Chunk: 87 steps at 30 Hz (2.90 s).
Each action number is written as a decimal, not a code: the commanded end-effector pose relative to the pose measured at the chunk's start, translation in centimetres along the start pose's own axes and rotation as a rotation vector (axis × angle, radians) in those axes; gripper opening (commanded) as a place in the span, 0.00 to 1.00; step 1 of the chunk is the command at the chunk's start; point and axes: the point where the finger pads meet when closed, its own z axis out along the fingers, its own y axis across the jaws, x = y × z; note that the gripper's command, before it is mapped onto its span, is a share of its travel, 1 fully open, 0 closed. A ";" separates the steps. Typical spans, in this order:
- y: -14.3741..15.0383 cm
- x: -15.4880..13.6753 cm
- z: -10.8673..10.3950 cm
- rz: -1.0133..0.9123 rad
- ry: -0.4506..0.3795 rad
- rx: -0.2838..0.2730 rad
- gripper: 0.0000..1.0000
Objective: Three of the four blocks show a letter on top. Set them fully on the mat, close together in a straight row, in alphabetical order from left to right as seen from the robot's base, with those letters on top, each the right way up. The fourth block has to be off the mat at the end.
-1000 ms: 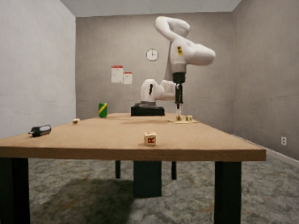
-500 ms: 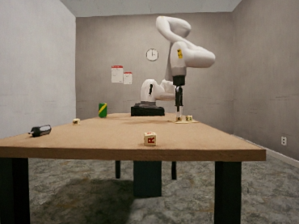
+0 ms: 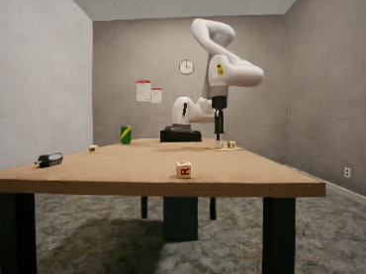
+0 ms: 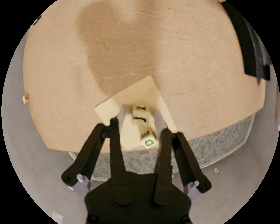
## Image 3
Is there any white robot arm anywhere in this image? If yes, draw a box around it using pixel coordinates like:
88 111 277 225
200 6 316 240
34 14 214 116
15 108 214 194
165 19 264 133

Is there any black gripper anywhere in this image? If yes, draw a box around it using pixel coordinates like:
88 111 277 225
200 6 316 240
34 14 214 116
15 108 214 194
212 97 227 147

